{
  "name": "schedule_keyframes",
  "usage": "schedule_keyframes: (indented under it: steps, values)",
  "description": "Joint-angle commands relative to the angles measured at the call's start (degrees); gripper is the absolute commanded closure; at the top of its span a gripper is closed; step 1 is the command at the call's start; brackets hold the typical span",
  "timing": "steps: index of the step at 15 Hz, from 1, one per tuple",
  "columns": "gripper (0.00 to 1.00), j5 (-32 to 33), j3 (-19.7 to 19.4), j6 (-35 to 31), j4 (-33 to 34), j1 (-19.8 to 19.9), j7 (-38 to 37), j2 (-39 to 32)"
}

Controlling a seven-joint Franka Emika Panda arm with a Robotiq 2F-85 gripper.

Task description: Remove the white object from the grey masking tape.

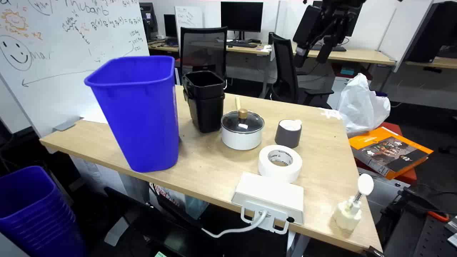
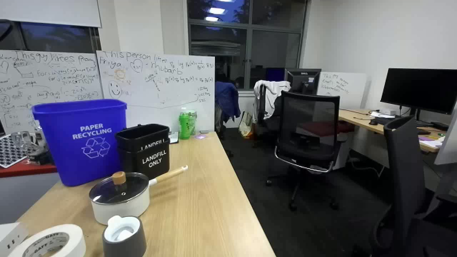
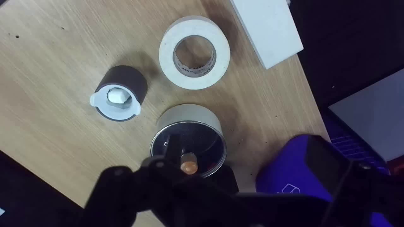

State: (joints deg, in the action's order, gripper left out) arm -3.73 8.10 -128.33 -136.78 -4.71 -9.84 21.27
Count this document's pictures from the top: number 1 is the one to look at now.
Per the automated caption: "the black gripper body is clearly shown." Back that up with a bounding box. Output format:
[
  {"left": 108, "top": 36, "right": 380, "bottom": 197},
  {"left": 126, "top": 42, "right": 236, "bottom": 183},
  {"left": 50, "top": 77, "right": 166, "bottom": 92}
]
[{"left": 293, "top": 0, "right": 366, "bottom": 67}]

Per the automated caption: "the white plastic object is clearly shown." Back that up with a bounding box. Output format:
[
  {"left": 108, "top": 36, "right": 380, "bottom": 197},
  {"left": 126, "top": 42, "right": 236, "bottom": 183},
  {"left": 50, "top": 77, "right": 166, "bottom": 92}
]
[{"left": 279, "top": 120, "right": 303, "bottom": 132}]

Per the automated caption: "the grey masking tape roll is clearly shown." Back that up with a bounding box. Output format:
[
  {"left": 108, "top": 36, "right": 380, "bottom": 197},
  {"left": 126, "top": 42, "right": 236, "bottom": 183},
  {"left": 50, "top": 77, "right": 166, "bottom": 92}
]
[{"left": 275, "top": 126, "right": 302, "bottom": 149}]

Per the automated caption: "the white gaffer tape roll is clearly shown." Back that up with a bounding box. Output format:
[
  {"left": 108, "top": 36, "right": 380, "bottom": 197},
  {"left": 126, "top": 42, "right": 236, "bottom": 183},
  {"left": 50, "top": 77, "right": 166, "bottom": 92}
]
[{"left": 259, "top": 144, "right": 303, "bottom": 183}]

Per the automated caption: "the wooden background desk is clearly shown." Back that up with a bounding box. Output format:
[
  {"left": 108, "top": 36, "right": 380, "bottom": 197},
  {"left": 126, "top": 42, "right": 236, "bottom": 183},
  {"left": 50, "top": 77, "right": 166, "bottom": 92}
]
[{"left": 148, "top": 40, "right": 397, "bottom": 67}]

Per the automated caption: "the black computer monitor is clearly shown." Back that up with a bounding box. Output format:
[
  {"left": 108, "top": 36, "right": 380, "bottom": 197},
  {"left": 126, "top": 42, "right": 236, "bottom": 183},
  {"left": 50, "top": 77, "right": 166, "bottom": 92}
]
[{"left": 220, "top": 2, "right": 263, "bottom": 40}]

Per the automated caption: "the black mesh office chair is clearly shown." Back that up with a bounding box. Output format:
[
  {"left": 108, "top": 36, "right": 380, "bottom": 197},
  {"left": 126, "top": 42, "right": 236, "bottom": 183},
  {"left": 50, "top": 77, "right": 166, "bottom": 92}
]
[{"left": 179, "top": 27, "right": 227, "bottom": 79}]

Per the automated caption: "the white pot with glass lid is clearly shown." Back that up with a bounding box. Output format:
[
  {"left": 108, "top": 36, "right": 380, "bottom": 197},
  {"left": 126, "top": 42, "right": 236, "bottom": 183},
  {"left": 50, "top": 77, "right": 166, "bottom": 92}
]
[{"left": 222, "top": 109, "right": 265, "bottom": 151}]

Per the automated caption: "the black small trash bin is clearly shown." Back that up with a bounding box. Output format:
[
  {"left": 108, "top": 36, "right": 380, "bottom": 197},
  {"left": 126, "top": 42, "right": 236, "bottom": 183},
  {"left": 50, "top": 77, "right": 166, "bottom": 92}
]
[{"left": 183, "top": 70, "right": 225, "bottom": 133}]

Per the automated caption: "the small whiteboard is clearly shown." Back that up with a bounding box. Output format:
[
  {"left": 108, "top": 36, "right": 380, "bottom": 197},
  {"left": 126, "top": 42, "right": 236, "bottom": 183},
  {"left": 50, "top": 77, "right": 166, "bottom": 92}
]
[{"left": 175, "top": 6, "right": 205, "bottom": 29}]

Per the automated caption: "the orange book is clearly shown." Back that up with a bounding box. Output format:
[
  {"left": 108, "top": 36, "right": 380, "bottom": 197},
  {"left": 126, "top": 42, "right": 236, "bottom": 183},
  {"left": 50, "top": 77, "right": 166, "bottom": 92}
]
[{"left": 349, "top": 127, "right": 433, "bottom": 180}]

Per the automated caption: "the white power box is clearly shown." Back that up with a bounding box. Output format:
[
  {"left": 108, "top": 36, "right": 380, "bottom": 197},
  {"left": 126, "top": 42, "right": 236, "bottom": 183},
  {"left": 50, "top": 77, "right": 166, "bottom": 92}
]
[{"left": 232, "top": 173, "right": 305, "bottom": 224}]

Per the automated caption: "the large blue recycling bin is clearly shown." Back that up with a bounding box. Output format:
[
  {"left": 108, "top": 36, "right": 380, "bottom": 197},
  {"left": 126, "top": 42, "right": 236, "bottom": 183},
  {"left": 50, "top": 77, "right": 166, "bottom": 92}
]
[{"left": 85, "top": 56, "right": 180, "bottom": 173}]

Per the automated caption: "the whiteboard eraser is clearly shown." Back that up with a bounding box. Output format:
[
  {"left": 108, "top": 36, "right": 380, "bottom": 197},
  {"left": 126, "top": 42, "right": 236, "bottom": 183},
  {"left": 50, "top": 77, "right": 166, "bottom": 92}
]
[{"left": 52, "top": 117, "right": 83, "bottom": 132}]

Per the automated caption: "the whiteboard with drawings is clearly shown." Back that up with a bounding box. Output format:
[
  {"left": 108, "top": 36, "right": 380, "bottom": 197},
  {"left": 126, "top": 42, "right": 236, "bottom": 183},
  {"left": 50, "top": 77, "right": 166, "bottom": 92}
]
[{"left": 0, "top": 0, "right": 149, "bottom": 136}]

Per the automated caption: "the stack of blue bins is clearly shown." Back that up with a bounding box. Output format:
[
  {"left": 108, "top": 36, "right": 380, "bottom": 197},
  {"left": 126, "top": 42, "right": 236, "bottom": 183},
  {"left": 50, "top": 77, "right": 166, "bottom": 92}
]
[{"left": 0, "top": 166, "right": 88, "bottom": 257}]

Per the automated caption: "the white cable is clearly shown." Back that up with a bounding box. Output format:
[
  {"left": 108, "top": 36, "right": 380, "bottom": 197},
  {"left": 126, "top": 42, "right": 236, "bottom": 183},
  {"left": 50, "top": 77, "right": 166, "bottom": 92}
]
[{"left": 200, "top": 207, "right": 292, "bottom": 240}]

